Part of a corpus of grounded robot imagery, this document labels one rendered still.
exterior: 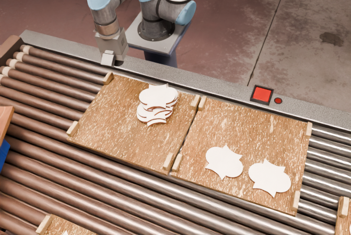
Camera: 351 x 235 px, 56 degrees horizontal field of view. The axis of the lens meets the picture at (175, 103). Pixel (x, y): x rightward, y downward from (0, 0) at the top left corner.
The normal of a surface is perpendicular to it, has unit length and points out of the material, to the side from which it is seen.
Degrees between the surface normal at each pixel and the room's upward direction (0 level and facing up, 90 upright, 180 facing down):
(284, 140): 0
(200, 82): 0
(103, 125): 0
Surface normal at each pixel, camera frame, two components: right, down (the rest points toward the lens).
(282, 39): -0.07, -0.61
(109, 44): -0.25, 0.79
